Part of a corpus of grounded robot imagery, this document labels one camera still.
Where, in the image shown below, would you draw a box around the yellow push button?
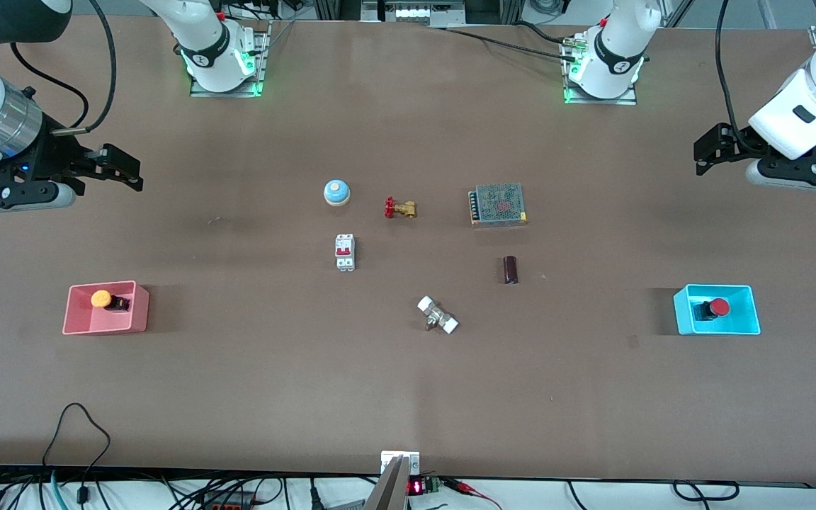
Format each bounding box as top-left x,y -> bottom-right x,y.
91,290 -> 131,313

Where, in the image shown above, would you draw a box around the red push button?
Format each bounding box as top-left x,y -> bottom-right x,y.
693,298 -> 731,321

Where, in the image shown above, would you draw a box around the pink plastic bin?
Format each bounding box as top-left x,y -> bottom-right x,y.
62,281 -> 150,336

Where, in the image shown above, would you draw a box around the blue plastic bin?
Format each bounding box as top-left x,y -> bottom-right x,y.
673,284 -> 761,336

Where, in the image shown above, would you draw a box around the metal mesh power supply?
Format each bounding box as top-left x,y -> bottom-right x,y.
469,183 -> 528,227

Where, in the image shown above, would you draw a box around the metal fitting white end caps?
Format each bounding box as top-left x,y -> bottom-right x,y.
416,295 -> 460,335

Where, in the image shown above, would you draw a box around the grey equipment box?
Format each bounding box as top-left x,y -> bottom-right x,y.
361,0 -> 467,26

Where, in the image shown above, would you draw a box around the red clip test lead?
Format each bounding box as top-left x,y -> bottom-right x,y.
443,478 -> 502,510

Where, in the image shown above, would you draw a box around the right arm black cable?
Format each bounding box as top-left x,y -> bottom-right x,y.
10,0 -> 118,137

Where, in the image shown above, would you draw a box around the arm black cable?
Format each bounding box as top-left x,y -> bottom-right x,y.
715,0 -> 750,142
10,0 -> 118,137

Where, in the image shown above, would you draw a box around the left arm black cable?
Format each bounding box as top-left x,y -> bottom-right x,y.
715,0 -> 750,142

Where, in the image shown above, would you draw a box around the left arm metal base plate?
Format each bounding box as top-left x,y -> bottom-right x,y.
562,35 -> 640,106

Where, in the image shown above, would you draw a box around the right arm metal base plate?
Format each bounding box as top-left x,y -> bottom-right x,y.
190,20 -> 271,98

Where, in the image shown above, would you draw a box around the long black cable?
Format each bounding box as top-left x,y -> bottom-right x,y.
431,25 -> 579,63

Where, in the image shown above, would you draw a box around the black looped cable with ferrite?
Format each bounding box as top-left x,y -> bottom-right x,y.
42,403 -> 112,505

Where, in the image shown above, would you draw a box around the black coiled cable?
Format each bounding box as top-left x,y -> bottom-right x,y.
672,480 -> 740,502

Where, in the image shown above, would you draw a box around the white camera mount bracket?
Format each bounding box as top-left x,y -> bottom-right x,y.
380,450 -> 421,477

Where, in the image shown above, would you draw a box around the grey metal mount bar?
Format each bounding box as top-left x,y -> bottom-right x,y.
364,455 -> 410,510

